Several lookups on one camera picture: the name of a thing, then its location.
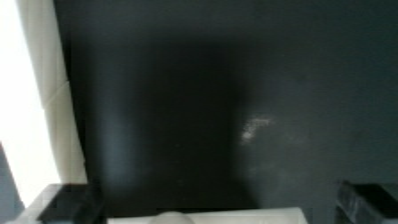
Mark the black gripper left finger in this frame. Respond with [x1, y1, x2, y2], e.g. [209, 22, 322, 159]
[17, 182, 109, 224]

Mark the white front border rail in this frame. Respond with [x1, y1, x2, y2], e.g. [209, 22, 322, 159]
[0, 0, 88, 204]

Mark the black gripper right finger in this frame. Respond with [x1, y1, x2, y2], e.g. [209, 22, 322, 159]
[335, 182, 398, 224]

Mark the white drawer box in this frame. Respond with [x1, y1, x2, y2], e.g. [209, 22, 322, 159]
[107, 208, 308, 224]

